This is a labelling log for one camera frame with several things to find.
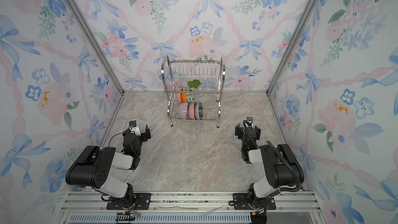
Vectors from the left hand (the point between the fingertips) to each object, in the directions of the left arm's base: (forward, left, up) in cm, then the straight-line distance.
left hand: (139, 125), depth 91 cm
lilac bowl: (+8, -25, +4) cm, 27 cm away
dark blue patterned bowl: (+8, -35, +4) cm, 36 cm away
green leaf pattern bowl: (+24, -28, -2) cm, 37 cm away
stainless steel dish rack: (+11, -33, +19) cm, 39 cm away
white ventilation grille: (-44, -21, -9) cm, 50 cm away
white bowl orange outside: (+20, -25, +4) cm, 32 cm away
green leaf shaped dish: (+17, -33, +18) cm, 41 cm away
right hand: (+2, -65, -2) cm, 65 cm away
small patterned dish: (+8, -31, +4) cm, 32 cm away
